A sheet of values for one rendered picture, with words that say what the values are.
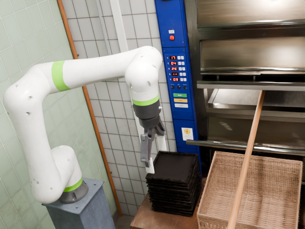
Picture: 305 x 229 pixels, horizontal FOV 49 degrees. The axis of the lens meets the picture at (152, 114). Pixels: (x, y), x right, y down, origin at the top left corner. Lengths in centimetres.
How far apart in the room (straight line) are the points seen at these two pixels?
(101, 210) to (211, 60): 104
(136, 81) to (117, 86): 130
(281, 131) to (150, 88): 127
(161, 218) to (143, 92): 135
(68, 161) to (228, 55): 107
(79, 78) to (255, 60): 107
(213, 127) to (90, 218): 103
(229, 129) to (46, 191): 128
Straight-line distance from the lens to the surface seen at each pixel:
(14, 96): 120
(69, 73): 127
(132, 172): 278
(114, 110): 247
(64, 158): 150
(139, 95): 109
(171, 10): 196
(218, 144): 184
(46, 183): 139
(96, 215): 172
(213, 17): 192
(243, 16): 189
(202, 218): 210
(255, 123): 194
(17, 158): 206
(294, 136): 220
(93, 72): 124
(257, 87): 188
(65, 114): 234
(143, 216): 233
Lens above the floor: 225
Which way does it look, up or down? 29 degrees down
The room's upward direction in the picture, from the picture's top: 10 degrees counter-clockwise
